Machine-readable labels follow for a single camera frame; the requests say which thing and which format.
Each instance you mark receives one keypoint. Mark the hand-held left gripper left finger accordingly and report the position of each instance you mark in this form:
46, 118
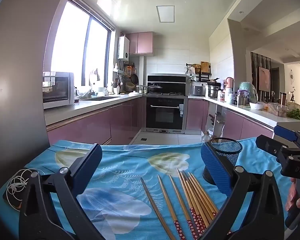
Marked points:
86, 171

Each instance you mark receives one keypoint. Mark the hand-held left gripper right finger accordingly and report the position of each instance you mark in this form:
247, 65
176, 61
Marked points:
215, 170

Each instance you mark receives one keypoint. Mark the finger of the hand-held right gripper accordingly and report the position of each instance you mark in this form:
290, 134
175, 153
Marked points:
267, 143
285, 133

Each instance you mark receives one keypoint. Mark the black mesh holder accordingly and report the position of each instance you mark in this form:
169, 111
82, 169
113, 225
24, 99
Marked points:
230, 152

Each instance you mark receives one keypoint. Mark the set of wooden chopsticks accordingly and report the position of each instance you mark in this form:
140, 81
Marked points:
190, 195

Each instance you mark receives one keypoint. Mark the person's right hand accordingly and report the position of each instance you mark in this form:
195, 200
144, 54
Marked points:
291, 195

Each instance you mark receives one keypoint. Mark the green leafy vegetables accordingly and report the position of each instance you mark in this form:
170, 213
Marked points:
294, 114

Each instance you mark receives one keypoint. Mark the clear plastic food container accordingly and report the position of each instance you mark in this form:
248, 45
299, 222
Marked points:
277, 109

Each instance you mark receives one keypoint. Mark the clear plastic bottle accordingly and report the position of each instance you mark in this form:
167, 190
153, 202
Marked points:
205, 137

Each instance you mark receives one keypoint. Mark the dark tumbler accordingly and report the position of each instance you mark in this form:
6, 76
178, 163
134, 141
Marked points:
283, 98

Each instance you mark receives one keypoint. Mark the blue floral tablecloth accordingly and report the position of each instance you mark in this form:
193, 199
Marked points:
120, 160

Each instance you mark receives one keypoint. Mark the white bowl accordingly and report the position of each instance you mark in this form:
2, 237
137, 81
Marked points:
256, 106

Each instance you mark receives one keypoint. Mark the pink base cabinets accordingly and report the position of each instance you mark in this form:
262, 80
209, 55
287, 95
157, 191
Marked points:
90, 127

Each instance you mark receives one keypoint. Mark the steel thermos bottle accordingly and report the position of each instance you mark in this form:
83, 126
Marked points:
240, 99

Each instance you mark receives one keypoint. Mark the mint green appliance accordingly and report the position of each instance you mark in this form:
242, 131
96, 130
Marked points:
248, 92

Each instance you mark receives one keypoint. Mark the pink kettle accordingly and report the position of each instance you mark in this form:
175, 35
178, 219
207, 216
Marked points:
229, 82

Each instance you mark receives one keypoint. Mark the black built-in oven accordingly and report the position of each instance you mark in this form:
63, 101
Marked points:
165, 115

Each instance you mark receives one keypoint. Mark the steel stock pot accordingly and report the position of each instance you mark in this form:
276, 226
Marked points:
213, 92

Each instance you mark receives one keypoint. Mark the silver rice cooker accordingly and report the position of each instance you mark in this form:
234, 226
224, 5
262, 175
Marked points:
197, 91

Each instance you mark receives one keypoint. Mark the white microwave oven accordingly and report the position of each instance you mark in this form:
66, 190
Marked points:
70, 87

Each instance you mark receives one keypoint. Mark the wooden cutting board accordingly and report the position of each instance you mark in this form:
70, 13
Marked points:
205, 67

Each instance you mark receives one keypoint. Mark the wok with lid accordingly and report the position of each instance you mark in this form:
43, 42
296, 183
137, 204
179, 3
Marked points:
154, 88

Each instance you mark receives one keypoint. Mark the black range hood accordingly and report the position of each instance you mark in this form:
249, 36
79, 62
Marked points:
166, 78

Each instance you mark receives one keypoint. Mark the hanging frying pan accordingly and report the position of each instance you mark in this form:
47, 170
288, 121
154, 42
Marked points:
134, 79

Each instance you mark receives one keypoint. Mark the grey refrigerator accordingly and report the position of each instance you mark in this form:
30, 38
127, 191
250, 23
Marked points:
17, 80

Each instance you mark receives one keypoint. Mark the white water heater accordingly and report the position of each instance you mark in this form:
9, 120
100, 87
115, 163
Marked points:
123, 47

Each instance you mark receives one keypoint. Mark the large kitchen window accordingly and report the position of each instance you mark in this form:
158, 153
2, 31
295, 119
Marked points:
72, 42

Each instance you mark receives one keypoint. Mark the ceiling light panel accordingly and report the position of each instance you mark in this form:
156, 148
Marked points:
165, 13

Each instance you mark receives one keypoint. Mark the wall painting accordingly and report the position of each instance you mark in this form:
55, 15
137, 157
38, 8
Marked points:
264, 78

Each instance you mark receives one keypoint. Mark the black wall rack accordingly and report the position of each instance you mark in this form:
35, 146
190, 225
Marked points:
202, 76

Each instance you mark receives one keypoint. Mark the pink wall cabinet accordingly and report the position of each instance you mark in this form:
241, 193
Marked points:
140, 42

